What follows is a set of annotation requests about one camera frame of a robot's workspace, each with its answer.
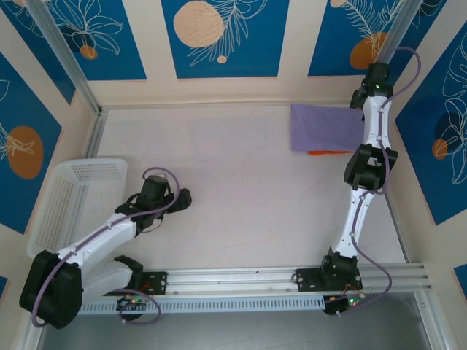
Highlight orange folded t-shirt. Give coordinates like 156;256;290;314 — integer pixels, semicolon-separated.
307;148;352;157

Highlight white perforated plastic basket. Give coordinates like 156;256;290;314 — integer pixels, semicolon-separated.
27;157;128;260

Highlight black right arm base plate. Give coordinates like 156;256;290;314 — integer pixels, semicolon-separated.
295;267;363;292

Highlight white slotted cable duct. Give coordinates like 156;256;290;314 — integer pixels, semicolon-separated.
78;295;325;314

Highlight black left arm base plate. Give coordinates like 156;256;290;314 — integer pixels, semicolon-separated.
123;270;169;297

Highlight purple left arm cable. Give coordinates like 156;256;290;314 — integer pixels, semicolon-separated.
31;166;182;327

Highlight purple t-shirt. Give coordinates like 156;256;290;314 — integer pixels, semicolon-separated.
290;103;366;152

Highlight aluminium lower frame strut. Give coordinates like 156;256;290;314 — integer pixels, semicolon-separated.
415;293;449;350
14;320;50;350

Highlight aluminium mounting rail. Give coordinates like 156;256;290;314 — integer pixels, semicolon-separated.
82;264;430;300

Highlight aluminium frame post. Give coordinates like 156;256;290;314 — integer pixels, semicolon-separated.
26;0;104;117
355;0;415;107

